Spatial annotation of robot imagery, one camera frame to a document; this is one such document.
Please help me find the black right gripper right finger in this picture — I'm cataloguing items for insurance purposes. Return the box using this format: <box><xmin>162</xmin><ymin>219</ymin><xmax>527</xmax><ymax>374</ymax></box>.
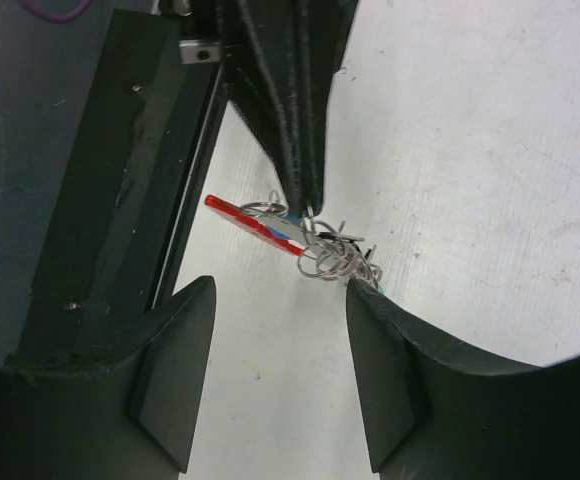
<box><xmin>346</xmin><ymin>280</ymin><xmax>580</xmax><ymax>479</ymax></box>

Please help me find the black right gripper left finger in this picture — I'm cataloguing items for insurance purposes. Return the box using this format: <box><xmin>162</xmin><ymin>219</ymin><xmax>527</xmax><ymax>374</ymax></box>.
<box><xmin>0</xmin><ymin>276</ymin><xmax>216</xmax><ymax>479</ymax></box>

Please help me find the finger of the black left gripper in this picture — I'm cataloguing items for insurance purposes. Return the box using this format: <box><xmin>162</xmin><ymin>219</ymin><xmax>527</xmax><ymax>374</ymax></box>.
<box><xmin>296</xmin><ymin>0</ymin><xmax>358</xmax><ymax>215</ymax></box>
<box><xmin>219</xmin><ymin>1</ymin><xmax>305</xmax><ymax>215</ymax></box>

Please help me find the keyring bunch with coloured tags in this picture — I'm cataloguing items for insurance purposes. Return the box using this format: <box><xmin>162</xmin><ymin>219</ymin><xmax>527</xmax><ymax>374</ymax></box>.
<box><xmin>204</xmin><ymin>190</ymin><xmax>383</xmax><ymax>291</ymax></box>

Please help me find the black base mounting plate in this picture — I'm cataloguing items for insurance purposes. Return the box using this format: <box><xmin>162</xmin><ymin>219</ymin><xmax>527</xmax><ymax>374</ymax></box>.
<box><xmin>6</xmin><ymin>10</ymin><xmax>226</xmax><ymax>369</ymax></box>

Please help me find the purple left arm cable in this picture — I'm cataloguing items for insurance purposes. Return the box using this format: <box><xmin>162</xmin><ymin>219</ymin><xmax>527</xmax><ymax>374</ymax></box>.
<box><xmin>17</xmin><ymin>0</ymin><xmax>94</xmax><ymax>25</ymax></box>

